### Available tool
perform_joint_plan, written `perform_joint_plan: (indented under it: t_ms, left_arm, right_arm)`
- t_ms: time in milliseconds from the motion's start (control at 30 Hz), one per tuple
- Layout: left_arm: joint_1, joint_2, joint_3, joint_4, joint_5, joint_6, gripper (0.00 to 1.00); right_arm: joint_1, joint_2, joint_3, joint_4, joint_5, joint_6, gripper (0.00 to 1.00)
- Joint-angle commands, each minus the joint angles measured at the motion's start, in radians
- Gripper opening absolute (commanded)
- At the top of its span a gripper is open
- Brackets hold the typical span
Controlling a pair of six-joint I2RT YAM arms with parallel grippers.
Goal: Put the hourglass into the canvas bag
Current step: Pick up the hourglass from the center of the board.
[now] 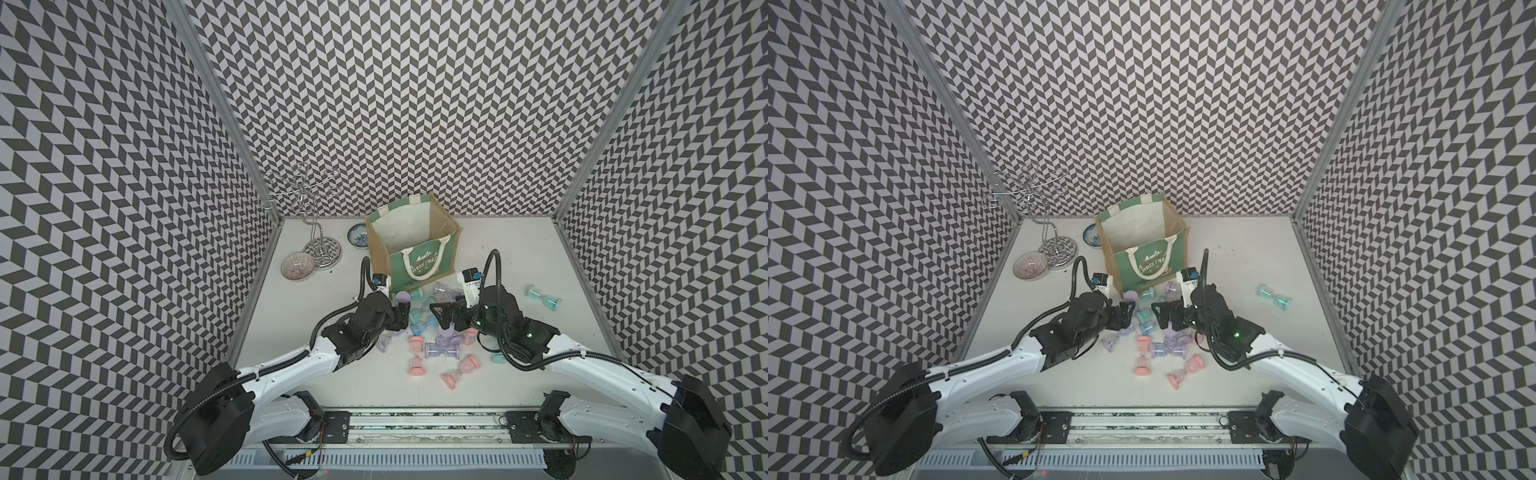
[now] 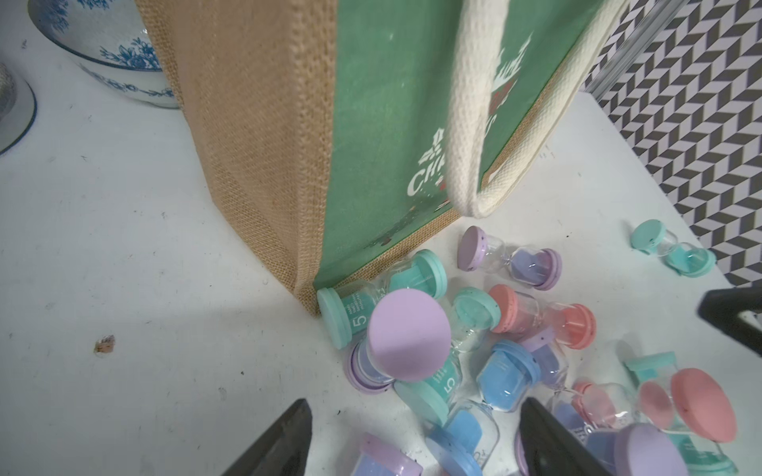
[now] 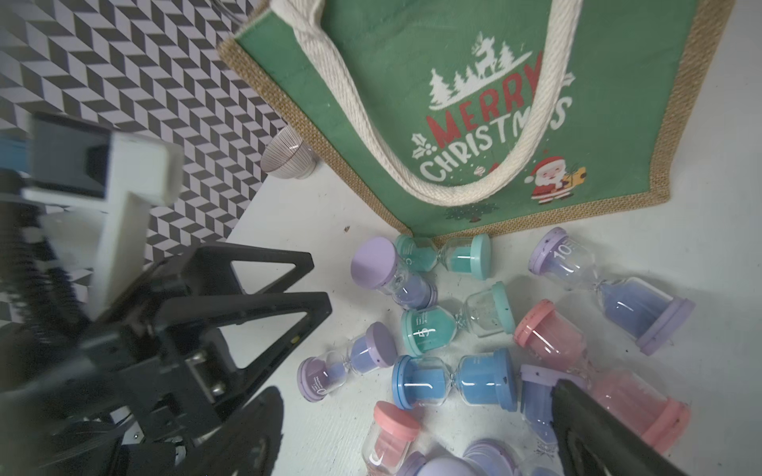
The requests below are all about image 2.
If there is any purple hourglass by bag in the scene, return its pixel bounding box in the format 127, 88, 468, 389
456, 225, 563, 291

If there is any blue hourglass centre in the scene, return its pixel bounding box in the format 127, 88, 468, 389
425, 340, 541, 475

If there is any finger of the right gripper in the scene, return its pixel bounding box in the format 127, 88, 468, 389
698, 288, 761, 357

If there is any blue white ceramic bowl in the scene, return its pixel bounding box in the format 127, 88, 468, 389
28, 0, 179, 108

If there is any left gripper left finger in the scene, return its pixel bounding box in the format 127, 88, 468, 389
222, 399, 313, 476

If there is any green canvas Christmas bag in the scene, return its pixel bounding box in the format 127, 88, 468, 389
137, 1, 627, 313

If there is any green hourglass by bag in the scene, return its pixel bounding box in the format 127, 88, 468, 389
317, 249, 448, 349

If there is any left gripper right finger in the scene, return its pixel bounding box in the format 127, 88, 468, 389
519, 398, 610, 476

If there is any pink hourglass upright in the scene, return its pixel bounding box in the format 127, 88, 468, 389
624, 352, 738, 443

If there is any pink hourglass centre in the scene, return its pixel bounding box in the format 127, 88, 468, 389
488, 284, 597, 350

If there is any purple hourglass large cap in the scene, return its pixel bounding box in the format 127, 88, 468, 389
344, 289, 452, 395

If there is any green hourglass far right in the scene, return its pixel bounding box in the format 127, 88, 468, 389
630, 219, 716, 278

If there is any silver wire stand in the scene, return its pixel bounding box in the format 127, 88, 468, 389
0, 58, 38, 154

